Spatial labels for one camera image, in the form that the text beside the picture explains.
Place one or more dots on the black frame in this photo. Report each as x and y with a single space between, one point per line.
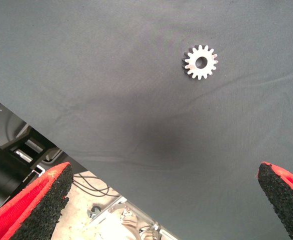
27 136

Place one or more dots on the small caster wheel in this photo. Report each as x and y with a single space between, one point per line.
95 210

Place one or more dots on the black cylindrical column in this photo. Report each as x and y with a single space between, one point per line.
4 175

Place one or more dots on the dark grey table cloth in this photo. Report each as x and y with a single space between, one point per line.
136 75

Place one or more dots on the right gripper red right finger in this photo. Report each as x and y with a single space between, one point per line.
286 200

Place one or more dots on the small steel planetary gear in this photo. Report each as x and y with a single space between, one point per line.
209 68

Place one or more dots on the silver metal frame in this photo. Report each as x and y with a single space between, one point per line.
116 207

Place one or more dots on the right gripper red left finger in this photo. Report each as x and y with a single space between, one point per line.
24 215

